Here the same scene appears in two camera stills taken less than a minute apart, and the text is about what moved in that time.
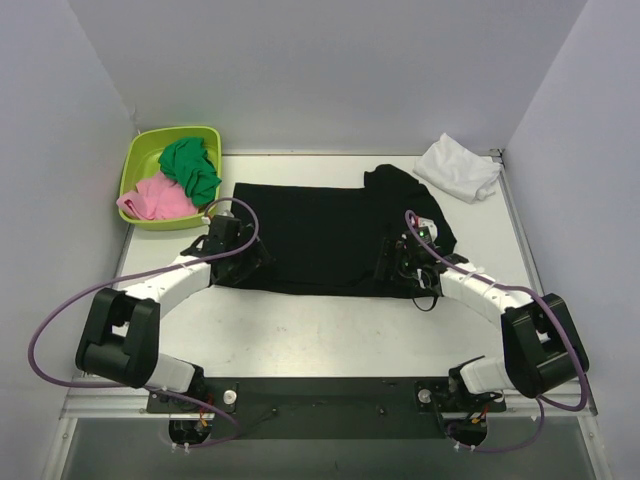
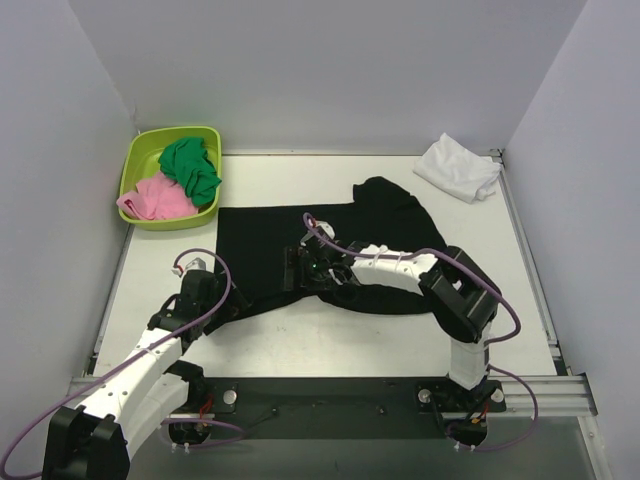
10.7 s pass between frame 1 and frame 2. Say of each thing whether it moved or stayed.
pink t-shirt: stayed
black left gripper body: moved
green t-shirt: stayed
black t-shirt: moved
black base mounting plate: stayed
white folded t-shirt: stayed
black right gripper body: moved
